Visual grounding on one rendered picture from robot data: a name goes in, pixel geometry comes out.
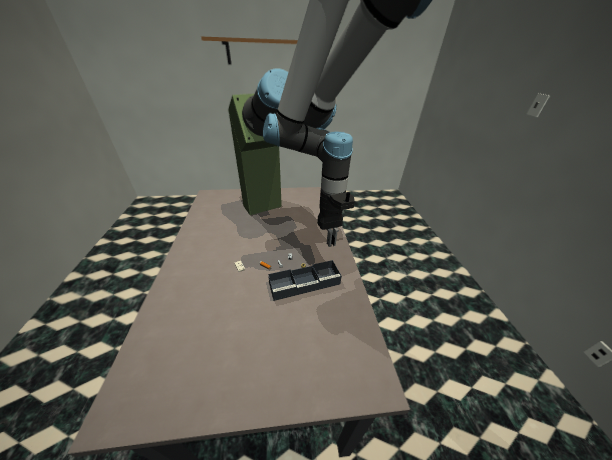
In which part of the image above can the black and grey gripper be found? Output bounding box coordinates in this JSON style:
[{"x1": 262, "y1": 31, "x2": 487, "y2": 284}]
[{"x1": 317, "y1": 176, "x2": 355, "y2": 247}]

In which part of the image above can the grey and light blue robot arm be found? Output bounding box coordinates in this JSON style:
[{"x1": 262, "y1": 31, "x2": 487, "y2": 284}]
[{"x1": 242, "y1": 0, "x2": 432, "y2": 181}]

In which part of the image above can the dark grey rack of bins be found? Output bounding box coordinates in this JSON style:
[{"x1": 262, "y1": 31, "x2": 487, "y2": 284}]
[{"x1": 269, "y1": 260, "x2": 342, "y2": 301}]

